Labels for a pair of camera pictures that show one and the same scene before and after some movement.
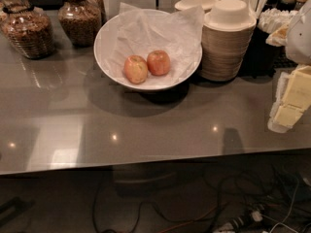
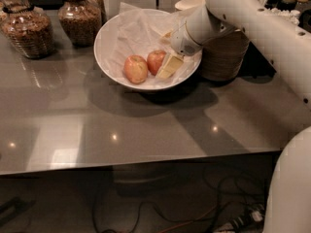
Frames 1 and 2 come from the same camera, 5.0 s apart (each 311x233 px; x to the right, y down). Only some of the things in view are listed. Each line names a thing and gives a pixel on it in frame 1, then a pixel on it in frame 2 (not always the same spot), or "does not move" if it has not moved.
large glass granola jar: (27, 27) does not move
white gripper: (300, 39) -> (180, 40)
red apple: (135, 69) does not move
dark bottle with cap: (288, 2) does not move
